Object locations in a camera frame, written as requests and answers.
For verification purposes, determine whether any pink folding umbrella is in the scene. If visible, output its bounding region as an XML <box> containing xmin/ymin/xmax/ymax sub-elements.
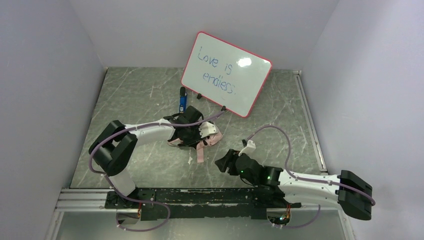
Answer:
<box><xmin>167</xmin><ymin>123</ymin><xmax>223</xmax><ymax>164</ymax></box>

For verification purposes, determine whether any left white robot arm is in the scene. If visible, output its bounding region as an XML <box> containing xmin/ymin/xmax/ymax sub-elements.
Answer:
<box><xmin>88</xmin><ymin>106</ymin><xmax>213</xmax><ymax>200</ymax></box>

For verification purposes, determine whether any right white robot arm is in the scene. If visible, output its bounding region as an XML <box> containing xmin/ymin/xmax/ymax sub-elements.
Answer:
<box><xmin>214</xmin><ymin>149</ymin><xmax>375</xmax><ymax>221</ymax></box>

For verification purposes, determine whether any blue whiteboard marker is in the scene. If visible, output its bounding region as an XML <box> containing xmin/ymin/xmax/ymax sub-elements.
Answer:
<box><xmin>178</xmin><ymin>86</ymin><xmax>188</xmax><ymax>114</ymax></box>

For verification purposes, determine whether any red-framed whiteboard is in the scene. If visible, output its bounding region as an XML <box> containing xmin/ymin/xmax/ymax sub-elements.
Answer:
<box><xmin>181</xmin><ymin>31</ymin><xmax>273</xmax><ymax>118</ymax></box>

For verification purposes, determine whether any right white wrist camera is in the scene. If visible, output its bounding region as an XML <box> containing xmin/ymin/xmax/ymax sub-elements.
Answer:
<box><xmin>238</xmin><ymin>139</ymin><xmax>256</xmax><ymax>156</ymax></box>

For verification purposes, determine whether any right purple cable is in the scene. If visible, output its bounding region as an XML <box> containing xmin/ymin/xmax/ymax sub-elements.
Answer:
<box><xmin>241</xmin><ymin>125</ymin><xmax>377</xmax><ymax>230</ymax></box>

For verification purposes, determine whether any purple cable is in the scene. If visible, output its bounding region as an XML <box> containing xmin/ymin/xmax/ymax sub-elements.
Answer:
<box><xmin>88</xmin><ymin>107</ymin><xmax>228</xmax><ymax>233</ymax></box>
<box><xmin>241</xmin><ymin>125</ymin><xmax>377</xmax><ymax>230</ymax></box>

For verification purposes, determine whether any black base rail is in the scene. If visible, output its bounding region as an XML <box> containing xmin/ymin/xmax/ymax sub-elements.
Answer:
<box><xmin>104</xmin><ymin>187</ymin><xmax>301</xmax><ymax>221</ymax></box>

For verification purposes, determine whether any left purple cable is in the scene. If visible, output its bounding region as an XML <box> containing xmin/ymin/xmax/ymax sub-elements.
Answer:
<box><xmin>88</xmin><ymin>107</ymin><xmax>228</xmax><ymax>233</ymax></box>

